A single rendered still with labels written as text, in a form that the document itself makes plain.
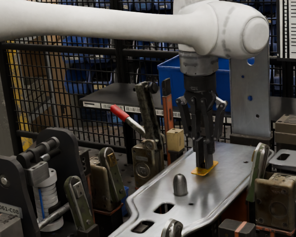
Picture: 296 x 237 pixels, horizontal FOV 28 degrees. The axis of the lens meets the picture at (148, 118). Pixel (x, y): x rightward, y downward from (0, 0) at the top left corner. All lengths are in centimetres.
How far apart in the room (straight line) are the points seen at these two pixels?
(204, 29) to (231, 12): 6
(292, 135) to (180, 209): 44
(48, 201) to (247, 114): 65
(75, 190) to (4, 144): 255
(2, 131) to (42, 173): 257
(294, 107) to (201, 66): 55
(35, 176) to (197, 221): 35
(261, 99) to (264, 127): 8
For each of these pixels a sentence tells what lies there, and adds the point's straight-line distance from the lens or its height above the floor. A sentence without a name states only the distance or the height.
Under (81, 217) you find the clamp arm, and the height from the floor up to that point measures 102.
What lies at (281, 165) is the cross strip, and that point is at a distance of 150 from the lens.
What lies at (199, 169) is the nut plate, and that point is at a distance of 145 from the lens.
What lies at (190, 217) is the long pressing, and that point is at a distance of 126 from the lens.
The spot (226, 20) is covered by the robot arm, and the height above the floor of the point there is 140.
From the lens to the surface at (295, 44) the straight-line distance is 187.
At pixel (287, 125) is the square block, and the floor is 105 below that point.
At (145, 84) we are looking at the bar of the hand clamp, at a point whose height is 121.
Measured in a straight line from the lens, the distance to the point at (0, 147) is 381.
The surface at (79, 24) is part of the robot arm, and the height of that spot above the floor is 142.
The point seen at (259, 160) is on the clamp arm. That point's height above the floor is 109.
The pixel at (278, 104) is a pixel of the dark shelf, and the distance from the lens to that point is 185.
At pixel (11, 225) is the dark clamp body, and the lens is 117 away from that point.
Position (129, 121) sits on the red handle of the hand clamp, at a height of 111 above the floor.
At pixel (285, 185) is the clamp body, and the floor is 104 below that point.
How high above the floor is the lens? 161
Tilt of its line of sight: 19 degrees down
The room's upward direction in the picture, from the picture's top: 5 degrees counter-clockwise
